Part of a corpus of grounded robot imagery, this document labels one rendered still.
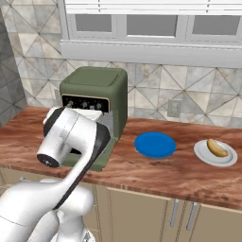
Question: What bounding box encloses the hotdog bun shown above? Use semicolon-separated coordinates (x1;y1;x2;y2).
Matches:
206;138;230;158

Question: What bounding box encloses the grey wall outlet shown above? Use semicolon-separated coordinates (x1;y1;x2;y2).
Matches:
166;98;183;119
53;88;62;107

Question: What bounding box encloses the blue plate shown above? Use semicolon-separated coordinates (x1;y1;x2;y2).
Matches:
133;131;177;160

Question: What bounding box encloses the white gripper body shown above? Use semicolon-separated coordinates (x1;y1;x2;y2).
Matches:
76;108;105;123

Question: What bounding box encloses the silver cupboard handle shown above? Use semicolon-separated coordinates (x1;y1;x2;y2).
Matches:
169;198;180;229
185;201;199;232

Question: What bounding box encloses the white plate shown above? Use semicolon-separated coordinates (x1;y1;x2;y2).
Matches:
193;138;239;167

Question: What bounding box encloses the white framed window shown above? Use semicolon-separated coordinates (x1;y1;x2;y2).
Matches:
57;0;242;69

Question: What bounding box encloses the green toaster oven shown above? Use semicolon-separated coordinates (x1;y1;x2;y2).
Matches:
59;65;129;149

